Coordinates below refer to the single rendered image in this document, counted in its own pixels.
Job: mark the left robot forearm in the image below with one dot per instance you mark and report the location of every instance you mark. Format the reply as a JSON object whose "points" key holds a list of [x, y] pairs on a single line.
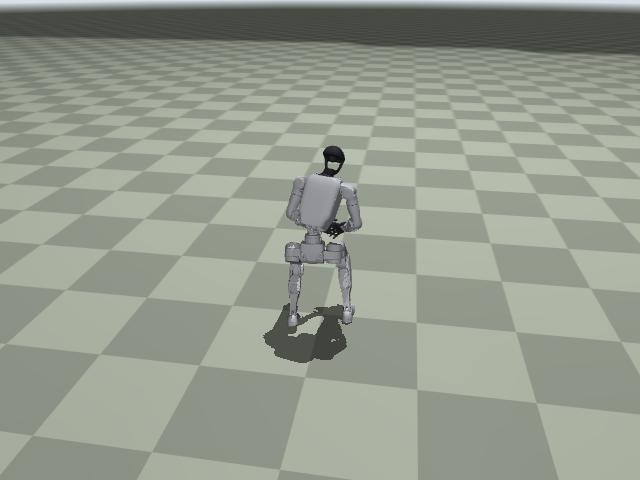
{"points": [[297, 222]]}

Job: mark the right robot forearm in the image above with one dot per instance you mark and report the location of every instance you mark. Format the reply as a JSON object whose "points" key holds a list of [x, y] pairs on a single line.
{"points": [[346, 228]]}

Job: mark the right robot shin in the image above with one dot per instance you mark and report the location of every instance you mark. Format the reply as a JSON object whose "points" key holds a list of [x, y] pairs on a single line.
{"points": [[345, 280]]}

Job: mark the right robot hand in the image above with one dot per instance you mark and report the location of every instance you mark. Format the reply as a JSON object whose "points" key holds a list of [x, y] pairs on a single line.
{"points": [[337, 228]]}

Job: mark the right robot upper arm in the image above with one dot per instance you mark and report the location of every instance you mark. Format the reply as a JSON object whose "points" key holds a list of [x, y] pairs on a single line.
{"points": [[349, 193]]}

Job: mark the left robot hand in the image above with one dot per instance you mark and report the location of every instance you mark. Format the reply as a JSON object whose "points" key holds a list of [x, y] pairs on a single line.
{"points": [[329, 229]]}

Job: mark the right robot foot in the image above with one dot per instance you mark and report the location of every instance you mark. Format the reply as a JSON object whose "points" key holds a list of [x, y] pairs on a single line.
{"points": [[347, 315]]}

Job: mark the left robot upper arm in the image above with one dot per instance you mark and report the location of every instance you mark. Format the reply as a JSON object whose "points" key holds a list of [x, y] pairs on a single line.
{"points": [[292, 212]]}

